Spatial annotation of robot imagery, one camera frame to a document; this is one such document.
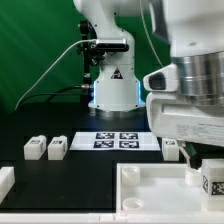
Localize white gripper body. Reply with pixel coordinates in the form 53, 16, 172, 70
146, 93, 224, 147

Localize white square tabletop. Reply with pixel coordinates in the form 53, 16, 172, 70
115, 162, 224, 214

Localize white obstacle bar left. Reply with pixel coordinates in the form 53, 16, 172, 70
0, 167, 15, 204

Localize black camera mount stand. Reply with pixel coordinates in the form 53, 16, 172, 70
77, 20, 104, 103

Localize grey camera cable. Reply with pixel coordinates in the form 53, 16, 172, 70
14, 39, 98, 111

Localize black power cable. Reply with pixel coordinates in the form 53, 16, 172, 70
14, 84, 94, 111

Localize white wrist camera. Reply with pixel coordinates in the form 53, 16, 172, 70
143, 63, 179, 94

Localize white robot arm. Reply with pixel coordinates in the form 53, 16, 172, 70
73, 0, 224, 168

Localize white sheet with markers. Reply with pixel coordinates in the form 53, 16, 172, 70
70, 132, 160, 151

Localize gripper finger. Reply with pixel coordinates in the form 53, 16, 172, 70
178, 141, 202, 170

